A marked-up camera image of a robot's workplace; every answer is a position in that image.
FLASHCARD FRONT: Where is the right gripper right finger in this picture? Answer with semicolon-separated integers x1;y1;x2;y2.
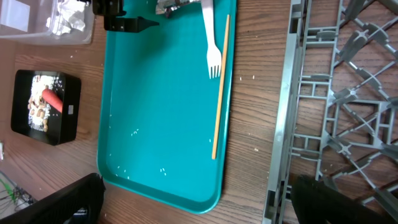
290;175;395;224

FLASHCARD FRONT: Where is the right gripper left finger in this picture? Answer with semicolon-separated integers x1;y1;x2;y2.
1;173;106;224

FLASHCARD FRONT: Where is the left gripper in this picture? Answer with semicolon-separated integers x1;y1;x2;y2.
91;0;159;33

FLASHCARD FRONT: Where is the silver foil wrapper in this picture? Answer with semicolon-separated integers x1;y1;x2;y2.
155;0;201;17

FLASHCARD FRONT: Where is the white plastic fork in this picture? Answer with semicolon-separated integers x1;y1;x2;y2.
201;0;222;79

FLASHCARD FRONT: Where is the wooden chopstick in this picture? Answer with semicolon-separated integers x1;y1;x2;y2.
211;14;231;160

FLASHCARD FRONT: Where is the orange carrot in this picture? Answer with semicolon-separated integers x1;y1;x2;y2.
42;89;63;113

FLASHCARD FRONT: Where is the white napkin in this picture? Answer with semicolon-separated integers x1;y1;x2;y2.
46;0;88;36

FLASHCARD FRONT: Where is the black rectangular waste tray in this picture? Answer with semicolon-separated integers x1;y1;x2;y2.
11;70;81;146

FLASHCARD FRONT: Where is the grey plastic dishwasher rack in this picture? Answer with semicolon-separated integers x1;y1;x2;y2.
262;0;397;223

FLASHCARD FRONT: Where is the clear plastic storage bin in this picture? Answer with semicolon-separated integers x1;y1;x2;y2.
1;0;95;45

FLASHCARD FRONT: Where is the teal plastic serving tray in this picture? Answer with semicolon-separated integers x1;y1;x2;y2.
97;0;237;213

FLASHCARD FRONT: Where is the pile of rice and peanuts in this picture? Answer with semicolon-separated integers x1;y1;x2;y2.
27;72;64;133

